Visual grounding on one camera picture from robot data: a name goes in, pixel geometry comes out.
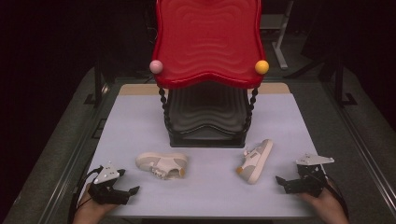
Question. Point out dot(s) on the person's right hand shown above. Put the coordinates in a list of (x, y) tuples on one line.
[(330, 208)]

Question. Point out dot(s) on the white metal stand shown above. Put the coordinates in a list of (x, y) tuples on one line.
[(281, 40)]

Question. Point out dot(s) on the person's left hand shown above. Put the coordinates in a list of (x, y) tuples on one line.
[(90, 211)]

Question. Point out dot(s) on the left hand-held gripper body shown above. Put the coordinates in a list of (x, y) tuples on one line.
[(107, 194)]

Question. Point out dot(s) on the red and black shoe rack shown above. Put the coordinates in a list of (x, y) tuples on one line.
[(208, 40)]

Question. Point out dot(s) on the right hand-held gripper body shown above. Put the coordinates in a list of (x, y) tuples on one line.
[(309, 185)]

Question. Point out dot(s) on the black stand post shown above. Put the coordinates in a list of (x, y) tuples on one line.
[(338, 84), (98, 84)]

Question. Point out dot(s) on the beige shoe with yellow heel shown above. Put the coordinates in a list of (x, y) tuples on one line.
[(255, 165), (149, 161)]

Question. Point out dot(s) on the metal table frame rail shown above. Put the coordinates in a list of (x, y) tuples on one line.
[(358, 146), (77, 155)]

